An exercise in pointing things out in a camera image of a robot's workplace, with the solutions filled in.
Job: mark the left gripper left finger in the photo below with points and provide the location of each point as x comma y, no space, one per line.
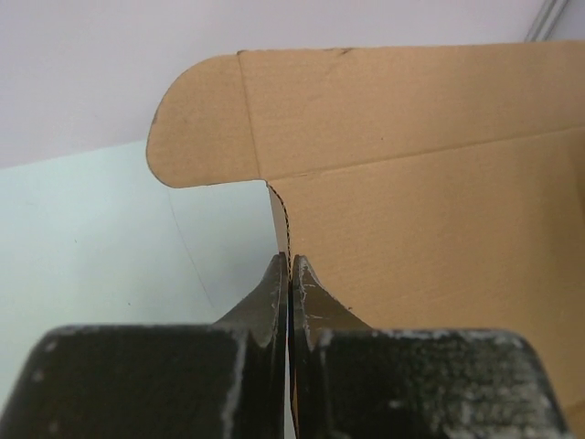
223,380

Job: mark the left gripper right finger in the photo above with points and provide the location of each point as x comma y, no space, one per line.
350,380

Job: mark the brown cardboard box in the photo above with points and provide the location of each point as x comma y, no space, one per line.
427,186

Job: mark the right aluminium frame post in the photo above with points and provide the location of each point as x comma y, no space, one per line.
546,20

